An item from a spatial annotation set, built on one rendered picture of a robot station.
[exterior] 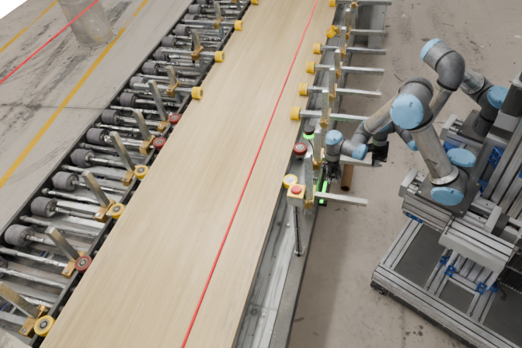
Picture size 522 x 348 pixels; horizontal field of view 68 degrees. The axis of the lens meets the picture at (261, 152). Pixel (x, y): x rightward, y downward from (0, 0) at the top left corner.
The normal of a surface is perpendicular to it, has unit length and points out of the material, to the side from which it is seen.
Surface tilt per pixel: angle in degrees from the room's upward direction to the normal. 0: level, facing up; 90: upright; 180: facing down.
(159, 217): 0
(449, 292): 0
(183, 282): 0
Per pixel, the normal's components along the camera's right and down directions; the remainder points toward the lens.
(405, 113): -0.59, 0.55
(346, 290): -0.10, -0.69
